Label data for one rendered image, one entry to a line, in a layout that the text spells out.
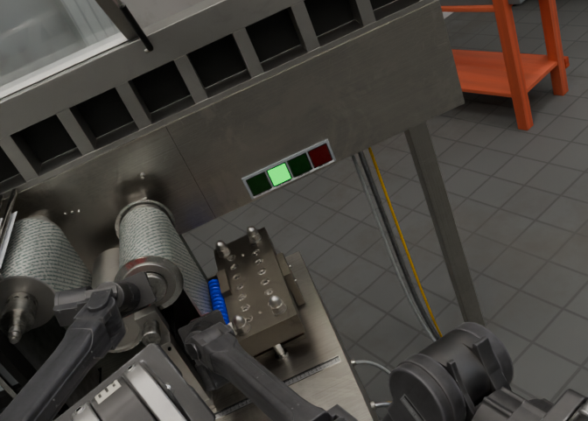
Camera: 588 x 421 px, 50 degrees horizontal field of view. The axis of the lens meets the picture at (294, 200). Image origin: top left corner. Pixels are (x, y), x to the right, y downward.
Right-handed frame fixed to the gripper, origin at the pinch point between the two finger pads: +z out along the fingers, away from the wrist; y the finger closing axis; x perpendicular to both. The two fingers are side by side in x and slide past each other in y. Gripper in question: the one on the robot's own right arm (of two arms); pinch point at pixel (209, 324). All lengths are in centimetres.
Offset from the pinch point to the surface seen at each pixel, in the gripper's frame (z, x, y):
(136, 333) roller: -5.3, 5.9, -14.8
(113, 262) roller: 6.1, 22.9, -15.8
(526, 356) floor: 86, -73, 85
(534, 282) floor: 113, -57, 108
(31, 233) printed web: -3.8, 36.5, -26.9
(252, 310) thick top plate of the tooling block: 3.8, -1.8, 10.2
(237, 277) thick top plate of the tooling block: 17.9, 5.5, 8.5
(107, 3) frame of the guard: -20, 70, 13
